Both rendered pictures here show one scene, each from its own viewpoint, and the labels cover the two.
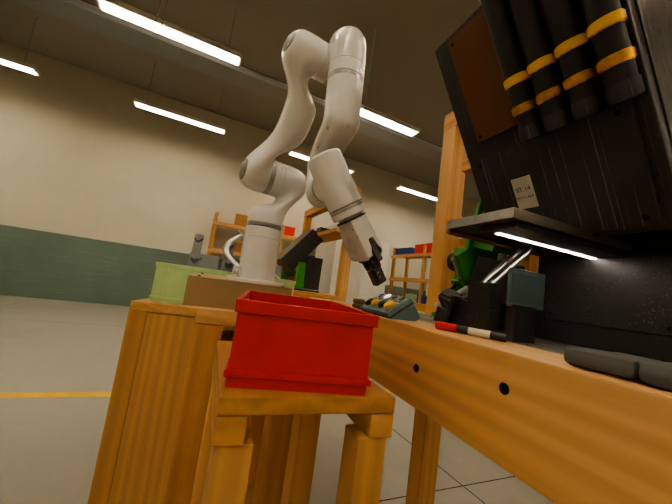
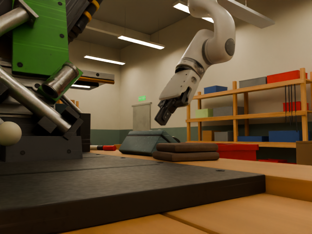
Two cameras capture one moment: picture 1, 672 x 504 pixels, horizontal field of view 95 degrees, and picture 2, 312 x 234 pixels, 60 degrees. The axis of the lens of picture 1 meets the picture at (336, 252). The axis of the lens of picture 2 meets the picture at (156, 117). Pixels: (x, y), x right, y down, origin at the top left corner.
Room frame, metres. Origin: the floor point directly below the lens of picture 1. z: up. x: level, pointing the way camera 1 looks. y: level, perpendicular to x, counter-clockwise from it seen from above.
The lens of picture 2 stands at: (1.46, -0.30, 0.94)
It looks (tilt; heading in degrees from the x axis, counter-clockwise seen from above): 4 degrees up; 166
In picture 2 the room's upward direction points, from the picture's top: straight up
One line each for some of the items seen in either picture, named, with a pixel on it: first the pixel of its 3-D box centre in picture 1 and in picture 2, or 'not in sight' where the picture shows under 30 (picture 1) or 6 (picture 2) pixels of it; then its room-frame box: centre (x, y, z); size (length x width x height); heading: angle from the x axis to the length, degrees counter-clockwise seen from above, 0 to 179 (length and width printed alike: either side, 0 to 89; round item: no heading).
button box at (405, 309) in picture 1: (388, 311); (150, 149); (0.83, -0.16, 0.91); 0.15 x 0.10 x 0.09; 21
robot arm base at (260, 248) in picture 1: (259, 255); not in sight; (1.05, 0.26, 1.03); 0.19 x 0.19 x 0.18
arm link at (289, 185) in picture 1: (278, 197); not in sight; (1.06, 0.23, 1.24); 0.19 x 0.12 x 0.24; 124
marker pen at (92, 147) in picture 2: (468, 331); (98, 147); (0.60, -0.27, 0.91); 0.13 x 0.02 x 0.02; 47
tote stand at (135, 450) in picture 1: (212, 386); not in sight; (1.59, 0.51, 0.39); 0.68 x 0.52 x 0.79; 101
